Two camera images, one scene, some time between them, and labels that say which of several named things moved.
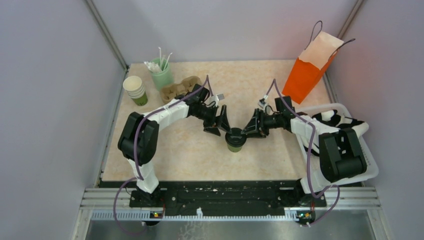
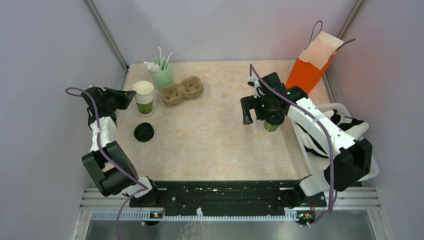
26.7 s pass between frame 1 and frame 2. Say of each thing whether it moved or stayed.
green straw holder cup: stayed
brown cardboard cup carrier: stayed
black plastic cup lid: moved
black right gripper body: moved
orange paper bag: stayed
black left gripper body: moved
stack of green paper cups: moved
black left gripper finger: moved
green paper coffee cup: moved
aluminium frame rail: stayed
